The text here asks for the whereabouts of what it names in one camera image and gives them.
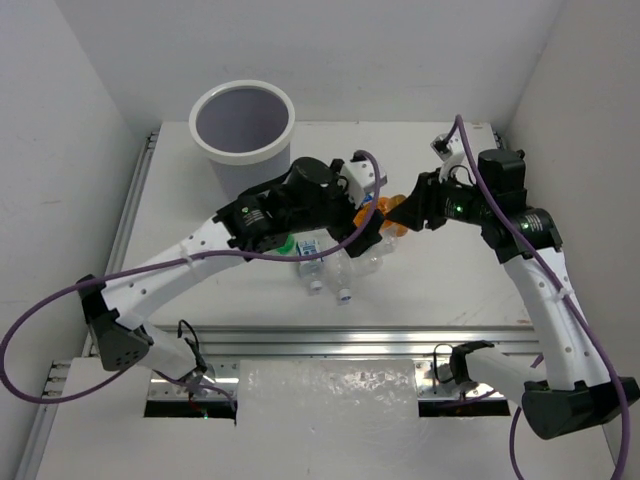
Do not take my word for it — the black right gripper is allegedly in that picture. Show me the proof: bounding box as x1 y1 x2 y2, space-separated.
388 165 492 230

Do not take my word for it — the orange juice bottle front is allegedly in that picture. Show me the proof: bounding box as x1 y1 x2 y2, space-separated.
353 196 390 227

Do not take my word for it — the orange juice bottle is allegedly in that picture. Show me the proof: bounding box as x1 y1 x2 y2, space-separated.
353 196 390 227
378 194 408 237

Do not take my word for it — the clear bottle dark green label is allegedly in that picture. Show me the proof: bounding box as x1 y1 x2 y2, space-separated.
351 235 399 277

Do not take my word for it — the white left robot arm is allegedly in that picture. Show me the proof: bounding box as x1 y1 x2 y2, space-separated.
78 151 387 382

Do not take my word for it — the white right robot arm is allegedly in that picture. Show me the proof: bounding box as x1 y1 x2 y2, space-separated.
387 149 621 440

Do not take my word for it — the grey bin with white rim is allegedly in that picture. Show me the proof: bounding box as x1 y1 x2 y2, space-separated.
188 80 295 200

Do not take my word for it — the clear unlabelled bottle blue cap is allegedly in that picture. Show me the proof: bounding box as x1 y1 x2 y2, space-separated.
325 250 352 305

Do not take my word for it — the clear bottle green white label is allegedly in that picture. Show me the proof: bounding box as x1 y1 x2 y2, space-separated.
296 237 324 294

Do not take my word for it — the green plastic bottle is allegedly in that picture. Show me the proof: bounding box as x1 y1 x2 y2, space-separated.
275 234 296 255

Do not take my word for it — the white front cover panel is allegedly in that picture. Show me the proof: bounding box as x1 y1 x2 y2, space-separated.
238 359 418 424

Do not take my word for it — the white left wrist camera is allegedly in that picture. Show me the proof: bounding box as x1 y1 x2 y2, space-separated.
339 150 387 207

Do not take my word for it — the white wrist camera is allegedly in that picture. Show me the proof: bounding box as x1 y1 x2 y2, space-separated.
431 132 466 183
339 150 387 207

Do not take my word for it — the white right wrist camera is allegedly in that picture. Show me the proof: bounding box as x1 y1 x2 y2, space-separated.
431 132 466 183

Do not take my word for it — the aluminium front rail frame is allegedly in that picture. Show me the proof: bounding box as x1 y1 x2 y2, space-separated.
144 326 551 419

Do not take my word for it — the aluminium left side rail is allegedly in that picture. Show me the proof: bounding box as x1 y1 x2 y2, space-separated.
82 129 161 351

